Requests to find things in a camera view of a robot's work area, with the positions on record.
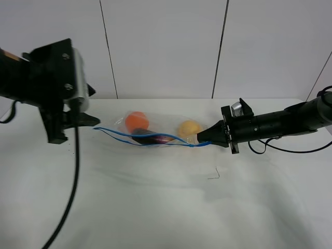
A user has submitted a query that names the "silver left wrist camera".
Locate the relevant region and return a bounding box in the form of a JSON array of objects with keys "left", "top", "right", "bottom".
[{"left": 64, "top": 48, "right": 95, "bottom": 113}]

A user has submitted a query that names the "yellow lemon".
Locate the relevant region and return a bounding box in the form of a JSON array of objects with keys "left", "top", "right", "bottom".
[{"left": 177, "top": 120, "right": 203, "bottom": 137}]

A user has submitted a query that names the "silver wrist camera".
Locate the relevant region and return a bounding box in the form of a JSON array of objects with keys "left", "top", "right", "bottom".
[
  {"left": 231, "top": 102, "right": 244, "bottom": 117},
  {"left": 64, "top": 48, "right": 95, "bottom": 113}
]

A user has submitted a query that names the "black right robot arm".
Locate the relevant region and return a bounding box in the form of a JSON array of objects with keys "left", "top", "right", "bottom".
[{"left": 79, "top": 89, "right": 331, "bottom": 154}]

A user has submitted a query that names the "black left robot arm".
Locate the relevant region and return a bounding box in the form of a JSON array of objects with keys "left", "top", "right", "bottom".
[{"left": 1, "top": 38, "right": 77, "bottom": 144}]

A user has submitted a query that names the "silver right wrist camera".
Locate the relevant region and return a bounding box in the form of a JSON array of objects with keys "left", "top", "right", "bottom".
[{"left": 231, "top": 102, "right": 244, "bottom": 117}]

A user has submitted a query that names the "orange fruit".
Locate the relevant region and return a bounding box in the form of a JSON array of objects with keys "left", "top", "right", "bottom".
[{"left": 124, "top": 112, "right": 149, "bottom": 133}]

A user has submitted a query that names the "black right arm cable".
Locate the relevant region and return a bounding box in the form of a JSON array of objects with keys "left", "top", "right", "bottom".
[{"left": 248, "top": 87, "right": 332, "bottom": 154}]

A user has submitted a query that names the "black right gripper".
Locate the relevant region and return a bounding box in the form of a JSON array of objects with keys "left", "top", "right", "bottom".
[{"left": 197, "top": 98, "right": 254, "bottom": 154}]

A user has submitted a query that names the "dark purple eggplant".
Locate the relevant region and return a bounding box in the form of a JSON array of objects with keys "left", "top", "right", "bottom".
[{"left": 132, "top": 128, "right": 174, "bottom": 145}]

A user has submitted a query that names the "black left camera cable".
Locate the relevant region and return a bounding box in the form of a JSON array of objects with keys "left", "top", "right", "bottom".
[{"left": 41, "top": 103, "right": 80, "bottom": 249}]

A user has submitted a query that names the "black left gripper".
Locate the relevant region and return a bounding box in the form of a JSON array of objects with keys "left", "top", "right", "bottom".
[{"left": 22, "top": 38, "right": 100, "bottom": 144}]

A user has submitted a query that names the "clear zip bag blue seal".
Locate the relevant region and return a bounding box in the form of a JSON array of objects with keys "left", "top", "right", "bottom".
[{"left": 94, "top": 111, "right": 211, "bottom": 148}]

